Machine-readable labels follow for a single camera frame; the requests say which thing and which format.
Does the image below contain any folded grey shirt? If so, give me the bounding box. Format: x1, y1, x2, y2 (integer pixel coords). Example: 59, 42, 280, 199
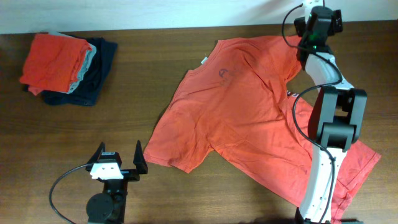
44, 34, 93, 93

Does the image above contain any left black cable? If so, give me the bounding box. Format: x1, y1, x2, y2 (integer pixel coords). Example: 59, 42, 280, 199
49, 162, 94, 224

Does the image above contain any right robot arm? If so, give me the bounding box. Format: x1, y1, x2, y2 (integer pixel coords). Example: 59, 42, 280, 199
294, 3, 367, 223

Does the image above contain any folded red-orange shirt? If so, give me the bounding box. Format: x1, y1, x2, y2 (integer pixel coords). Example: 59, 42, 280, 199
19, 34, 93, 93

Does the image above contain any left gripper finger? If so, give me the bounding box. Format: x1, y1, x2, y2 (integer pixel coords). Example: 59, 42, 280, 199
133, 140, 148, 174
88, 142, 105, 164

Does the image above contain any right black cable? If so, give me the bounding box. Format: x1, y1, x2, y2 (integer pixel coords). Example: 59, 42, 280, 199
281, 2, 343, 224

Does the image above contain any orange-red t-shirt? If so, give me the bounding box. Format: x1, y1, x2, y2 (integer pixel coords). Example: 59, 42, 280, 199
144, 36, 380, 222

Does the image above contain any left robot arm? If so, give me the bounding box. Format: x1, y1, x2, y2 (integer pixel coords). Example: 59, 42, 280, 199
86, 141, 148, 224

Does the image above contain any folded dark navy garment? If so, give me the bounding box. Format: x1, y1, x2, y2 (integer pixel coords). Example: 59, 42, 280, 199
27, 38, 118, 106

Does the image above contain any black cable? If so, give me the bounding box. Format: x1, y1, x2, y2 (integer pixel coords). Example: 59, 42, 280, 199
49, 162, 94, 224
281, 2, 343, 224

